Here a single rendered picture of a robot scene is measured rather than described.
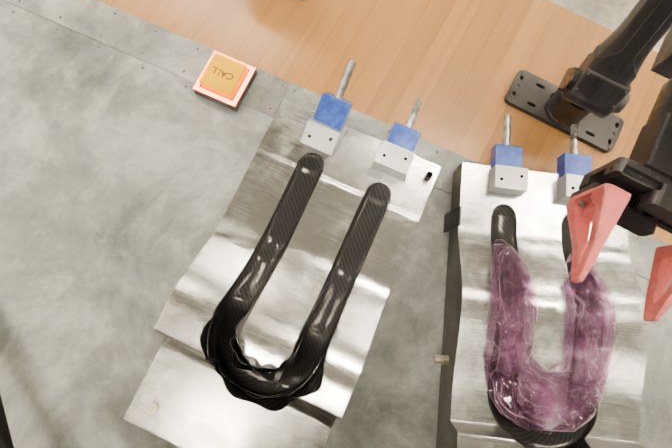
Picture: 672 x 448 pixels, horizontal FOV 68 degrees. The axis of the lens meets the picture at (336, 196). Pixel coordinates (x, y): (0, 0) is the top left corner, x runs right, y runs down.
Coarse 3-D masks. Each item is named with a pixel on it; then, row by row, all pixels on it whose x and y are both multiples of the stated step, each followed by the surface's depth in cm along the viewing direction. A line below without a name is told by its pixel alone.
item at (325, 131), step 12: (348, 60) 69; (348, 72) 70; (324, 96) 70; (336, 96) 71; (324, 108) 71; (336, 108) 70; (348, 108) 70; (312, 120) 70; (324, 120) 71; (336, 120) 71; (312, 132) 71; (324, 132) 70; (336, 132) 70; (312, 144) 71; (324, 144) 71; (336, 144) 71
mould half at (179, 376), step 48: (288, 144) 74; (240, 192) 73; (336, 192) 73; (240, 240) 70; (336, 240) 72; (384, 240) 72; (192, 288) 65; (288, 288) 67; (384, 288) 70; (192, 336) 63; (240, 336) 63; (288, 336) 63; (336, 336) 64; (144, 384) 68; (192, 384) 68; (336, 384) 62; (192, 432) 67; (240, 432) 67; (288, 432) 67
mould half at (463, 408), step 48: (480, 192) 77; (528, 192) 77; (480, 240) 75; (528, 240) 75; (624, 240) 76; (480, 288) 69; (624, 288) 71; (480, 336) 68; (624, 336) 68; (480, 384) 68; (624, 384) 68; (480, 432) 64; (624, 432) 67
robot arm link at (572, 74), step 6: (570, 72) 77; (576, 72) 74; (564, 78) 79; (570, 78) 75; (576, 78) 74; (564, 84) 77; (570, 84) 75; (630, 96) 74; (624, 102) 74; (618, 108) 74
